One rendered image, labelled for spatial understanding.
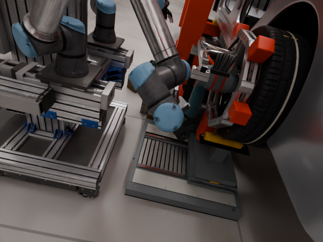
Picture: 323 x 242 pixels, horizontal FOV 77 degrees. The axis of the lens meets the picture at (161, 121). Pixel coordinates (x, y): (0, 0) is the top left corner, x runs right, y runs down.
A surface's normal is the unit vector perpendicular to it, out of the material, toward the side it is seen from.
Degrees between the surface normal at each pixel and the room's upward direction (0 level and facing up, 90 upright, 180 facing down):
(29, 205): 0
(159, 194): 0
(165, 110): 60
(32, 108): 90
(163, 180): 0
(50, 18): 120
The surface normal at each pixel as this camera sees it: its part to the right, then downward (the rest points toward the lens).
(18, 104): -0.09, 0.61
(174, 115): -0.07, 0.11
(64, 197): 0.22, -0.76
